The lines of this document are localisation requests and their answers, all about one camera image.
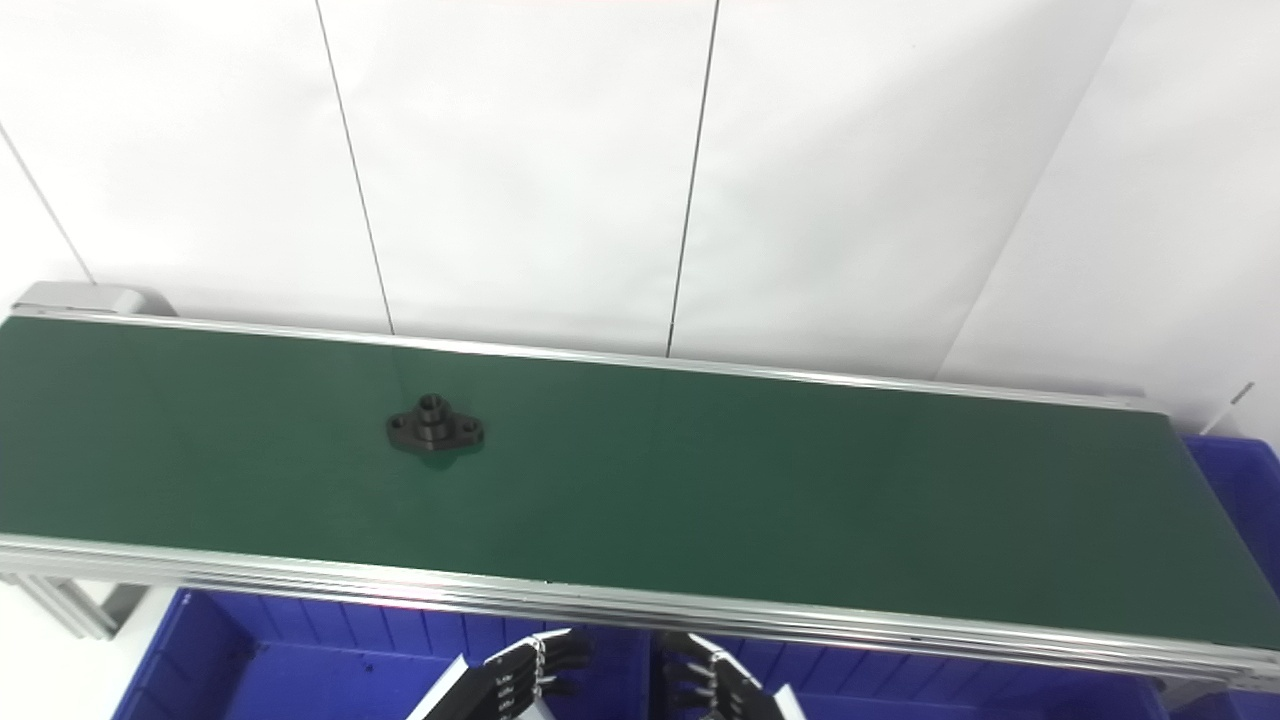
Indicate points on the green conveyor belt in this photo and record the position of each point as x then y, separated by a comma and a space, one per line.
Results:
400, 583
700, 480

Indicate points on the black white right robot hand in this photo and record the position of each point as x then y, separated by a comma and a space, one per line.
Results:
735, 695

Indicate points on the aluminium conveyor leg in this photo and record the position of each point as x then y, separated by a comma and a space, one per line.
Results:
70, 605

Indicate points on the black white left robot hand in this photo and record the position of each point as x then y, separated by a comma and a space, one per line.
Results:
490, 690

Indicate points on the grey conveyor motor housing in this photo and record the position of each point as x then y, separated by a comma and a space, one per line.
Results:
90, 298

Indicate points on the blue plastic bin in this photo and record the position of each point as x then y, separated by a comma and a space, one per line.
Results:
1245, 490
300, 670
950, 695

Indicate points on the black flanged metal part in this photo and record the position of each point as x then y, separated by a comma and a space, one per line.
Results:
432, 430

